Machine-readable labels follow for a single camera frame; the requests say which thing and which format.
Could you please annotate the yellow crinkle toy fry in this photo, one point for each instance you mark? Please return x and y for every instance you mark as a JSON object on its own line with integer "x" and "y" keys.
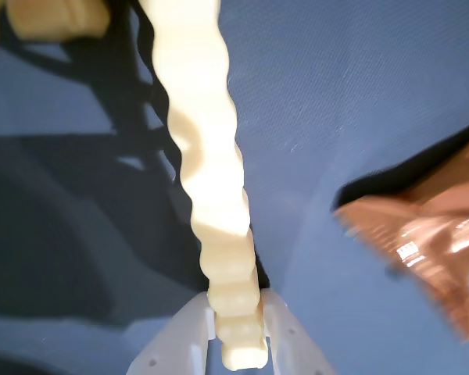
{"x": 203, "y": 156}
{"x": 58, "y": 17}

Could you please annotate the crumpled orange sauce packet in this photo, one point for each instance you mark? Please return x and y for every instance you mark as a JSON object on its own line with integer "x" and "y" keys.
{"x": 434, "y": 234}

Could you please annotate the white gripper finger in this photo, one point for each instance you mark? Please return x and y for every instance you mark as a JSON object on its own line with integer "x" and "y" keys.
{"x": 293, "y": 347}
{"x": 180, "y": 336}

